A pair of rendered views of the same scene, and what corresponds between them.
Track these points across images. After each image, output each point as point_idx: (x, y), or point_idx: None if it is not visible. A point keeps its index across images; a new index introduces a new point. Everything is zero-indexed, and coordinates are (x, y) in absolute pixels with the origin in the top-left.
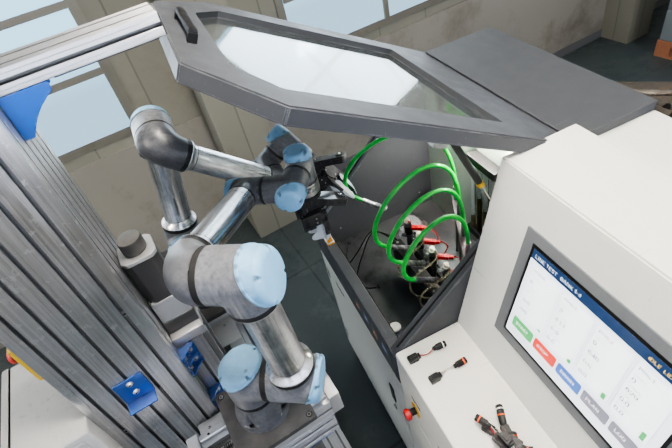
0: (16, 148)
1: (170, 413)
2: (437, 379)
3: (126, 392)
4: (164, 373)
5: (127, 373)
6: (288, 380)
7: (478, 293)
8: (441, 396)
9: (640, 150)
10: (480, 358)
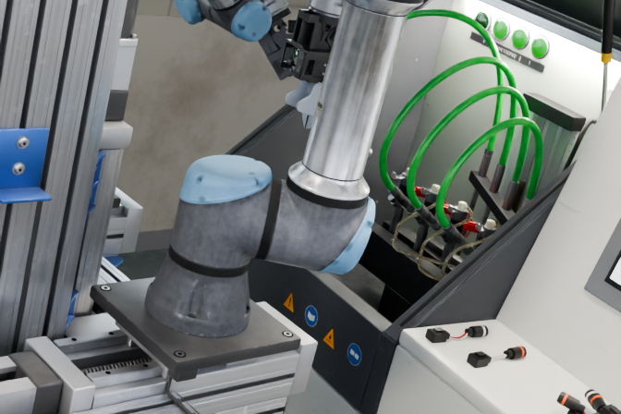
0: None
1: (12, 276)
2: (485, 359)
3: (6, 158)
4: (66, 165)
5: (31, 117)
6: (340, 188)
7: (559, 245)
8: (493, 381)
9: None
10: (542, 358)
